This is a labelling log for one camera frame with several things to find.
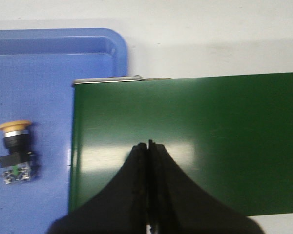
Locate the green conveyor belt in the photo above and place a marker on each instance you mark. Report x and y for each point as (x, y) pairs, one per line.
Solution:
(232, 135)

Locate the yellow push button switch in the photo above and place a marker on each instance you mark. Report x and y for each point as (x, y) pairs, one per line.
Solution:
(19, 164)

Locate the aluminium conveyor frame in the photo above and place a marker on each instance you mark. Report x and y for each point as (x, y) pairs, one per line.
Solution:
(113, 80)

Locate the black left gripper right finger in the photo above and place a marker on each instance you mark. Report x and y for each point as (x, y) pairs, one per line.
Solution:
(179, 206)

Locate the blue plastic tray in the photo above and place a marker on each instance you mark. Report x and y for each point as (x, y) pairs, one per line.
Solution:
(37, 68)

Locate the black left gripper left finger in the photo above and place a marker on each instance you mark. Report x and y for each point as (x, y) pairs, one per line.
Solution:
(119, 208)

